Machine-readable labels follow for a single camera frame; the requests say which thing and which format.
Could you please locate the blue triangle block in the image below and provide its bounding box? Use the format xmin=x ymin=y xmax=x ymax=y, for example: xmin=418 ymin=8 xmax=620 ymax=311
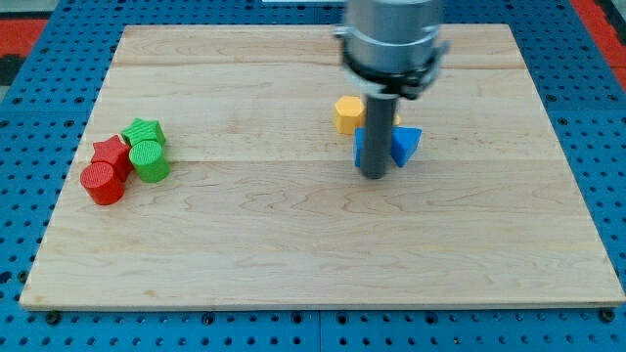
xmin=390 ymin=126 xmax=423 ymax=168

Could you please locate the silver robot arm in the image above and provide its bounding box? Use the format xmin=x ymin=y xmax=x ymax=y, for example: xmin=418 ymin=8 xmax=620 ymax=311
xmin=334 ymin=0 xmax=448 ymax=100

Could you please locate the wooden board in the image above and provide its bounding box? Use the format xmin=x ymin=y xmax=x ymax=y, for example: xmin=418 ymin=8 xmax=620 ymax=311
xmin=21 ymin=24 xmax=625 ymax=311

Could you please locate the blue cube block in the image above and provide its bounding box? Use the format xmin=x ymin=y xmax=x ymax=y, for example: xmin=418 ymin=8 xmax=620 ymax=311
xmin=353 ymin=127 xmax=365 ymax=167

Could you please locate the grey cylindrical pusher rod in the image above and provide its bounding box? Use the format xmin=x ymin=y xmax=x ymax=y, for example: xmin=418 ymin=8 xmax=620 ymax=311
xmin=360 ymin=95 xmax=397 ymax=179

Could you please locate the yellow hexagon block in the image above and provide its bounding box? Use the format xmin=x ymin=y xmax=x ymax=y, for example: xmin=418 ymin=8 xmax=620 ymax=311
xmin=334 ymin=96 xmax=365 ymax=135

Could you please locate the green cylinder block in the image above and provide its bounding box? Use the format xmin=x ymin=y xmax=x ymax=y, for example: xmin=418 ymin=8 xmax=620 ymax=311
xmin=129 ymin=141 xmax=170 ymax=183

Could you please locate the green star block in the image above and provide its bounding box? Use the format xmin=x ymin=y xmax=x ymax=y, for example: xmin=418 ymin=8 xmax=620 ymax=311
xmin=121 ymin=118 xmax=166 ymax=147

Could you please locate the red star block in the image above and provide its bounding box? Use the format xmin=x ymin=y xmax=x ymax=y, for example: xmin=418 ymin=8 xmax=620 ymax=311
xmin=91 ymin=135 xmax=134 ymax=182

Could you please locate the red cylinder block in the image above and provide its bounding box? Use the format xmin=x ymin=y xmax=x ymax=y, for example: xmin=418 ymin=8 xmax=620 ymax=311
xmin=79 ymin=162 xmax=125 ymax=205

